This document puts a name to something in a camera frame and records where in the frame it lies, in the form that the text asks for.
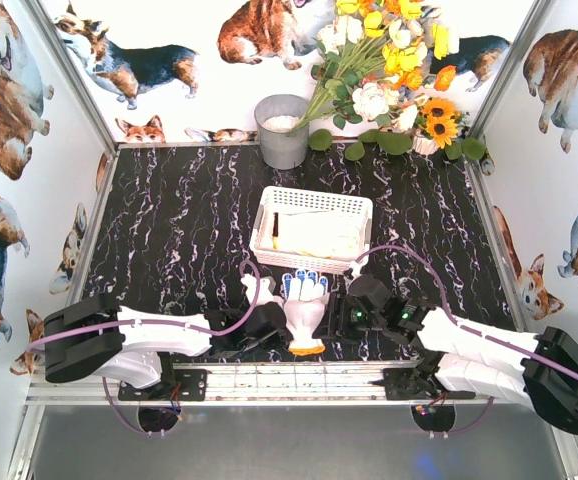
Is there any cream knit glove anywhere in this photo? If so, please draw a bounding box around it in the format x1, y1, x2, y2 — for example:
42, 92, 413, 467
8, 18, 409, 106
271, 211, 360, 259

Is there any blue dotted white glove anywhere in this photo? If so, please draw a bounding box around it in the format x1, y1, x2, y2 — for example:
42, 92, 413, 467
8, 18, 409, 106
282, 269, 328, 301

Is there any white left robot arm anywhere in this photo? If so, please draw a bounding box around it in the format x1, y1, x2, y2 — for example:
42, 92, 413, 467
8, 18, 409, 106
32, 294, 286, 388

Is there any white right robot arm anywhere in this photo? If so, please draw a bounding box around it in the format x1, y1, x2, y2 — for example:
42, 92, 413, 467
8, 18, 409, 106
325, 274, 578, 435

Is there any white plastic storage basket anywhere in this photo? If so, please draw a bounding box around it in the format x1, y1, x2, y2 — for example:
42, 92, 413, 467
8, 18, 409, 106
249, 186, 373, 275

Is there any sunflower pot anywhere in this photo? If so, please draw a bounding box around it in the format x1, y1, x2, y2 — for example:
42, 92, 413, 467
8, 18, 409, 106
412, 97, 487, 163

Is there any grey metal bucket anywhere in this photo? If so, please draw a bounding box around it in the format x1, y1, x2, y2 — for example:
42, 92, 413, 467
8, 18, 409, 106
254, 94, 309, 170

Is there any artificial flower bouquet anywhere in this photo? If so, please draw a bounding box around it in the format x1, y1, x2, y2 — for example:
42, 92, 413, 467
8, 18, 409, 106
301, 1, 464, 159

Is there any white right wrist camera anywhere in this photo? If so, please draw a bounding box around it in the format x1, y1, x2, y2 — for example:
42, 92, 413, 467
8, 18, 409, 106
343, 267, 362, 280

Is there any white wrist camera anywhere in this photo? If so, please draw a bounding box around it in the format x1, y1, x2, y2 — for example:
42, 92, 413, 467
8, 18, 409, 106
343, 267, 362, 280
241, 274, 284, 306

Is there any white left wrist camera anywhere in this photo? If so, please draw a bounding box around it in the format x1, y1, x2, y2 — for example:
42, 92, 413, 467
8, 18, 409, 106
241, 274, 284, 306

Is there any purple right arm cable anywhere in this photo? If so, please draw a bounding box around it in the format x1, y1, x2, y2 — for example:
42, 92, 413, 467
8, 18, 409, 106
353, 244, 578, 436

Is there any aluminium front rail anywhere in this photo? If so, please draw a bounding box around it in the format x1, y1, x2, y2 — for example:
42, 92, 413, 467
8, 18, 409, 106
24, 361, 517, 408

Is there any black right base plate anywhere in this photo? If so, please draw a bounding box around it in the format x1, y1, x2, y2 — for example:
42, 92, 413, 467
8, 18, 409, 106
375, 352, 476, 401

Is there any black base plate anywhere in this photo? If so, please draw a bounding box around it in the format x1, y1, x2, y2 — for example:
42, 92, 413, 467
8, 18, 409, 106
375, 352, 476, 401
118, 369, 208, 402

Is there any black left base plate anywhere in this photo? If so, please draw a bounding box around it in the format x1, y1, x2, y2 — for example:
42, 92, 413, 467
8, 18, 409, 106
118, 369, 208, 402

